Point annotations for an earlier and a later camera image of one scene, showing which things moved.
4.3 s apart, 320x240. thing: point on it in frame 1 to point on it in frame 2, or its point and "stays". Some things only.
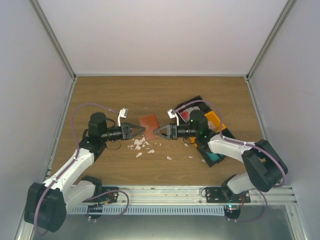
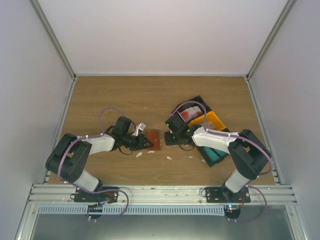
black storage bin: x=197 y=103 stays
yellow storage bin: x=211 y=117 stays
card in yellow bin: x=211 y=126 stays
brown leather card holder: x=150 y=123 to x=153 y=136
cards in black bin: x=185 y=113 stays
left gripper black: x=126 y=128 to x=141 y=139
